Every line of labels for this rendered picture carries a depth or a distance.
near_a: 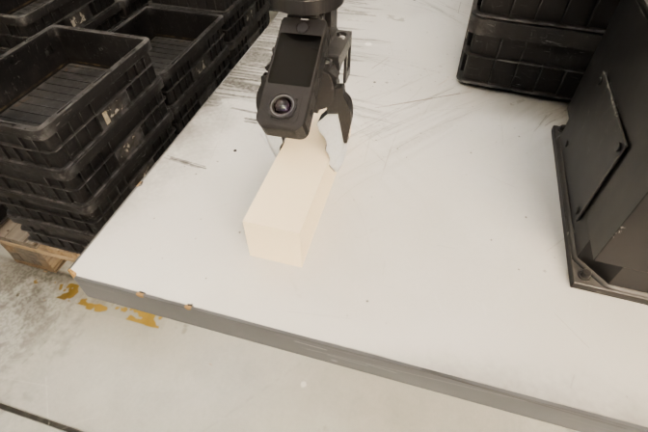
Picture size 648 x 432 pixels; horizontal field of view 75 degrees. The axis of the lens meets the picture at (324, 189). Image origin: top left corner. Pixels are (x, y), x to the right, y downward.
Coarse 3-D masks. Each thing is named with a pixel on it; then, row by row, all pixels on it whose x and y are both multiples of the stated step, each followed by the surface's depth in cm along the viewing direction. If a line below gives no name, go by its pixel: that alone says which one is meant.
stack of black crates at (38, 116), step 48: (48, 48) 111; (96, 48) 112; (144, 48) 104; (0, 96) 101; (48, 96) 106; (96, 96) 92; (144, 96) 108; (0, 144) 87; (48, 144) 84; (96, 144) 95; (144, 144) 112; (0, 192) 100; (48, 192) 97; (96, 192) 98; (48, 240) 115
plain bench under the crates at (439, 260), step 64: (384, 0) 96; (448, 0) 96; (256, 64) 76; (384, 64) 76; (448, 64) 76; (192, 128) 63; (256, 128) 63; (384, 128) 63; (448, 128) 63; (512, 128) 63; (192, 192) 54; (256, 192) 54; (384, 192) 54; (448, 192) 54; (512, 192) 54; (128, 256) 47; (192, 256) 47; (320, 256) 47; (384, 256) 47; (448, 256) 47; (512, 256) 47; (192, 320) 45; (256, 320) 42; (320, 320) 42; (384, 320) 42; (448, 320) 42; (512, 320) 42; (576, 320) 42; (640, 320) 42; (448, 384) 39; (512, 384) 38; (576, 384) 38; (640, 384) 38
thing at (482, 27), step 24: (480, 24) 63; (504, 24) 61; (528, 24) 61; (480, 48) 66; (504, 48) 65; (528, 48) 64; (552, 48) 63; (576, 48) 61; (480, 72) 69; (504, 72) 67; (528, 72) 66; (552, 72) 65; (576, 72) 63; (552, 96) 67
